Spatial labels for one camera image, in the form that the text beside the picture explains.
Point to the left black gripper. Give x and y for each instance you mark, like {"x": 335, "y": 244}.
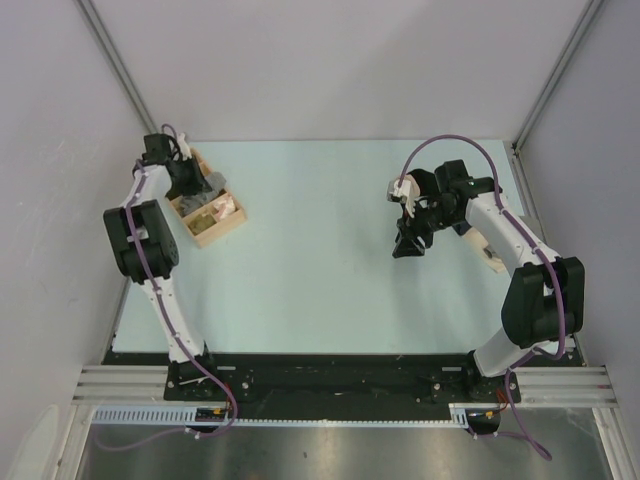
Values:
{"x": 197, "y": 184}

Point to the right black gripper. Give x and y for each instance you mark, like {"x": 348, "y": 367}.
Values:
{"x": 409, "y": 245}

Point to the grey striped underwear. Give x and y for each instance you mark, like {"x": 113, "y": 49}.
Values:
{"x": 216, "y": 183}

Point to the wooden compartment organizer box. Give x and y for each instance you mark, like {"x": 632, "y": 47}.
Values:
{"x": 220, "y": 228}

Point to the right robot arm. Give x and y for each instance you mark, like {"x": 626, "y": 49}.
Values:
{"x": 545, "y": 299}

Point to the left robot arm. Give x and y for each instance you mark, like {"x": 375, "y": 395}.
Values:
{"x": 142, "y": 242}

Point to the grey rolled cloth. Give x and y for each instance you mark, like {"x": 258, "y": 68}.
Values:
{"x": 189, "y": 204}

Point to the pink white rolled cloth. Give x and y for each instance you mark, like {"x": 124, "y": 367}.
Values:
{"x": 222, "y": 207}

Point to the olive green rolled cloth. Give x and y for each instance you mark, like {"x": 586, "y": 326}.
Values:
{"x": 201, "y": 223}

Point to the black garment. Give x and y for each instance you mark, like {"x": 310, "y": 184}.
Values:
{"x": 426, "y": 182}

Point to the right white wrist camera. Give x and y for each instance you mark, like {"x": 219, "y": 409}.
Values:
{"x": 405, "y": 192}

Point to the white slotted cable duct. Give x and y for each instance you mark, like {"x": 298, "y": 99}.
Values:
{"x": 192, "y": 416}

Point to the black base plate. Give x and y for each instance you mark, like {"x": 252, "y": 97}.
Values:
{"x": 438, "y": 378}

